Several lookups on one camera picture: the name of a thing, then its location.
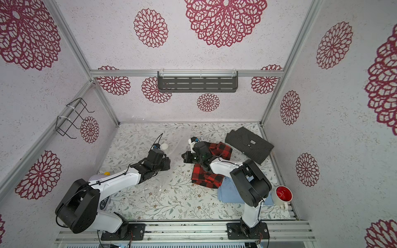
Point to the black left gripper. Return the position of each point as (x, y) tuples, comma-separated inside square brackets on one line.
[(166, 161)]

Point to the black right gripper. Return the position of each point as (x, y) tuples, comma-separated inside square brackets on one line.
[(188, 156)]

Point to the red black plaid shirt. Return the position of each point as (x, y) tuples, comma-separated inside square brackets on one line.
[(213, 178)]

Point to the clear plastic vacuum bag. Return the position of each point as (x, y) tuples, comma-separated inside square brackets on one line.
[(147, 153)]

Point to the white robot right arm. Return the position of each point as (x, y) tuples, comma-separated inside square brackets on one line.
[(251, 184)]

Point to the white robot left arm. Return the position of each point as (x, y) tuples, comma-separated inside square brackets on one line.
[(79, 210)]

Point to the light blue folded shirt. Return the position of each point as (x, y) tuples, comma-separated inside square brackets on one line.
[(228, 193)]

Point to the dark grey striped folded shirt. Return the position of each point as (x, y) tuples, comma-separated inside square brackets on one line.
[(250, 144)]

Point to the lavender toaster with yellow knobs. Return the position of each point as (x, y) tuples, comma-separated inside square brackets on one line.
[(105, 202)]

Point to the red and white mug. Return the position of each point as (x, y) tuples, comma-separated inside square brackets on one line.
[(281, 197)]

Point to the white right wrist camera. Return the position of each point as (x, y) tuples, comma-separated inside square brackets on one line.
[(192, 141)]

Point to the grey slotted wall shelf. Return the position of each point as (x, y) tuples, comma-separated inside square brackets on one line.
[(201, 82)]

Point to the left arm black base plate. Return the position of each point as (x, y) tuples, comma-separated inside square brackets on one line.
[(132, 231)]

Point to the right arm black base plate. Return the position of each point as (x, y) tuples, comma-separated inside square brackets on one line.
[(240, 231)]

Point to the black wire wall rack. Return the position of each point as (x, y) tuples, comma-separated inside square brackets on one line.
[(66, 122)]

